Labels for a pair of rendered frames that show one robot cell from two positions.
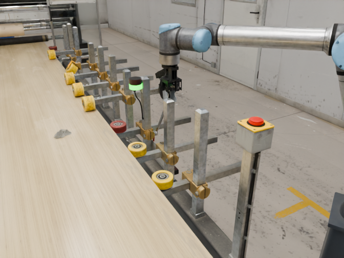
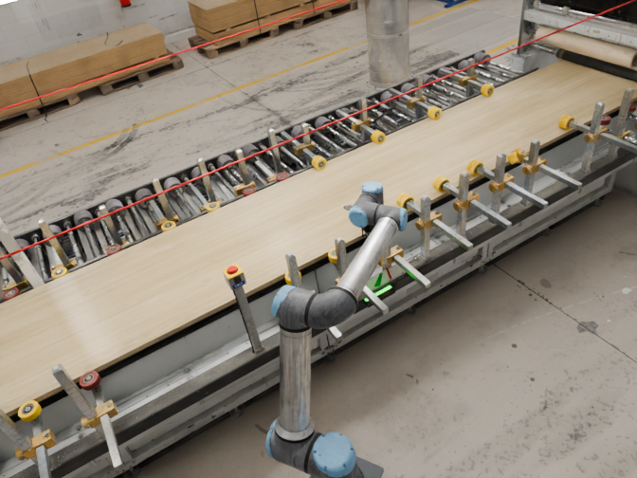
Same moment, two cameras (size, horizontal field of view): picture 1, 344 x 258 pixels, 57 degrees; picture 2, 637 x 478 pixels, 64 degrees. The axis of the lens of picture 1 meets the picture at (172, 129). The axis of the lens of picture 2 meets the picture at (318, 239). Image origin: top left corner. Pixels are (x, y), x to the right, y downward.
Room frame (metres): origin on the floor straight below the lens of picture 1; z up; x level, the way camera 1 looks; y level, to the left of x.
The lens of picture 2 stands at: (1.21, -1.78, 2.62)
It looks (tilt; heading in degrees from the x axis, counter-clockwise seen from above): 40 degrees down; 93
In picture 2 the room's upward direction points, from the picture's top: 10 degrees counter-clockwise
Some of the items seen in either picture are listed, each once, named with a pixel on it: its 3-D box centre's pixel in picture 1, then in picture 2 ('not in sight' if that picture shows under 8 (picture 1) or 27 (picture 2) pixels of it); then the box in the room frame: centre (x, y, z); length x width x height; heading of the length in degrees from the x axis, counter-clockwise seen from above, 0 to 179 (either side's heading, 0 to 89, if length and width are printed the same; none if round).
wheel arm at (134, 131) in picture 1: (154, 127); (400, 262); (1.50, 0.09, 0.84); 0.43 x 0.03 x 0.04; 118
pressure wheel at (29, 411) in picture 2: not in sight; (33, 415); (-0.15, -0.54, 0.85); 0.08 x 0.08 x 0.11
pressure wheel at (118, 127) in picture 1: (119, 133); not in sight; (1.40, 0.27, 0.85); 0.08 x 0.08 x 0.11
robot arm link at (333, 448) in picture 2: not in sight; (334, 460); (1.08, -0.85, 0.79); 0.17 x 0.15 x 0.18; 150
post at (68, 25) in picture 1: (72, 49); (619, 125); (2.98, 0.94, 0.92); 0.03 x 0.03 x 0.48; 28
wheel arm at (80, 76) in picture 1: (105, 72); (507, 184); (2.14, 0.47, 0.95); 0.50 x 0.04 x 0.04; 118
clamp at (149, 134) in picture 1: (144, 130); (389, 256); (1.45, 0.14, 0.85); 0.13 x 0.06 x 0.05; 28
